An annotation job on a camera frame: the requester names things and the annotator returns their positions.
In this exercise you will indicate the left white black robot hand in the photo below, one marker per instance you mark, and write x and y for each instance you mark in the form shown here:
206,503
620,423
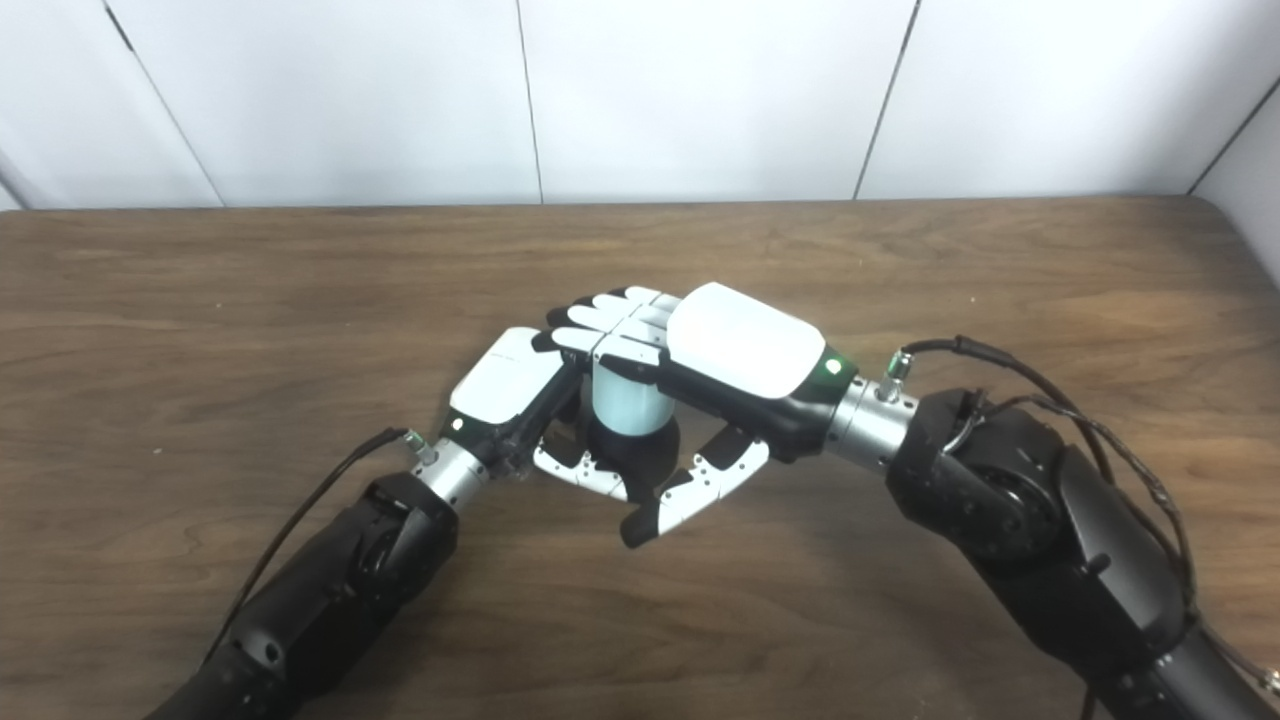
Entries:
505,380

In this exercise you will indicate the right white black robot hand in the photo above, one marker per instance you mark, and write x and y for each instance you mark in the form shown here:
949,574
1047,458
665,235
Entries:
745,345

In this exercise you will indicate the light blue cylinder cup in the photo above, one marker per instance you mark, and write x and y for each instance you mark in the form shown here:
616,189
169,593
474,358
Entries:
625,405

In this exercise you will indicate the black nozzle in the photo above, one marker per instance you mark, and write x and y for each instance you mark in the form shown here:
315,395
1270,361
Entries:
630,455

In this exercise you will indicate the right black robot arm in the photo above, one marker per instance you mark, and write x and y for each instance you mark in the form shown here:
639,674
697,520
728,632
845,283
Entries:
1050,540

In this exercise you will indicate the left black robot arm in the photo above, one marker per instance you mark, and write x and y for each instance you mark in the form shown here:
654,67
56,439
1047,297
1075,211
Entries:
330,600

